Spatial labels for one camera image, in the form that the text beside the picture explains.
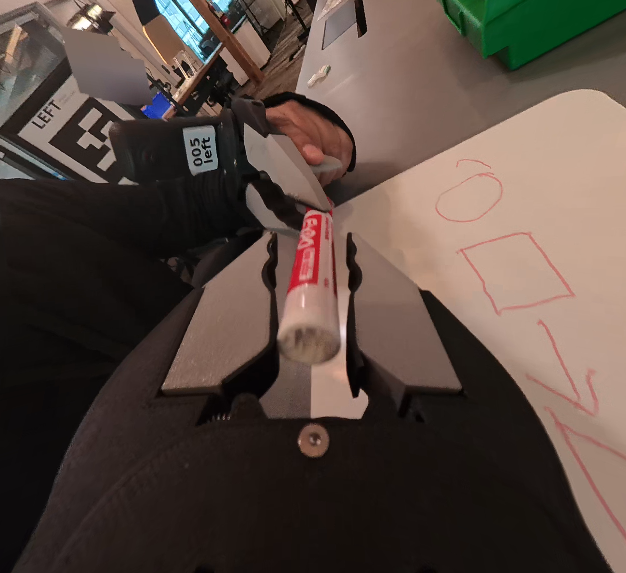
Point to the small white green object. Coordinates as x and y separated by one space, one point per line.
319 75

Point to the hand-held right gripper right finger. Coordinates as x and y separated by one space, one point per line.
401 333

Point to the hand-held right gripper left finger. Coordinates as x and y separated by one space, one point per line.
225 333

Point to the red dry erase marker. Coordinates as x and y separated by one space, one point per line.
310 299

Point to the white whiteboard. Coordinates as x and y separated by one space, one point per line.
415 221

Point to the person's left hand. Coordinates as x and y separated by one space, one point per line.
313 135

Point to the black white tag board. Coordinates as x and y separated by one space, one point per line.
73 137

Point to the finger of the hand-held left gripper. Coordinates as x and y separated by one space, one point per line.
259 208
283 167

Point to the wooden post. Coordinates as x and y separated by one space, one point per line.
215 25

